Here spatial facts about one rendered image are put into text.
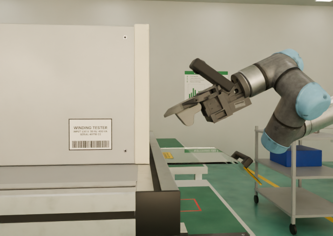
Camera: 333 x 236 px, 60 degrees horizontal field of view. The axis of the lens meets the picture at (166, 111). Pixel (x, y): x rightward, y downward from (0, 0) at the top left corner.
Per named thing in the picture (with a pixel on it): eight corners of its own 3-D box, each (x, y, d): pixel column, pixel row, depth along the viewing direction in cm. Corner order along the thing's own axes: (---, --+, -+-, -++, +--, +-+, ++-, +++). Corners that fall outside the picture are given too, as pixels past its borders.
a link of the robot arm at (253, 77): (257, 62, 69) (245, 67, 77) (240, 70, 69) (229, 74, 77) (269, 90, 70) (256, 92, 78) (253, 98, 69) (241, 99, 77)
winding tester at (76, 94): (144, 134, 86) (144, 65, 85) (149, 164, 42) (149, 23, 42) (8, 135, 82) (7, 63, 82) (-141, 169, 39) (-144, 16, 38)
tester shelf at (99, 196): (152, 144, 97) (152, 131, 97) (180, 235, 29) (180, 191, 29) (16, 146, 93) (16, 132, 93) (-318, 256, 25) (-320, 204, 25)
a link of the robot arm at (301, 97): (316, 129, 70) (287, 100, 77) (341, 93, 62) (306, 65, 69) (291, 135, 67) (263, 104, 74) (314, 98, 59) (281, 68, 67)
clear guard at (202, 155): (231, 165, 95) (231, 147, 94) (262, 185, 71) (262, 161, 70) (131, 167, 92) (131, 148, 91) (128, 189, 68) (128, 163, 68)
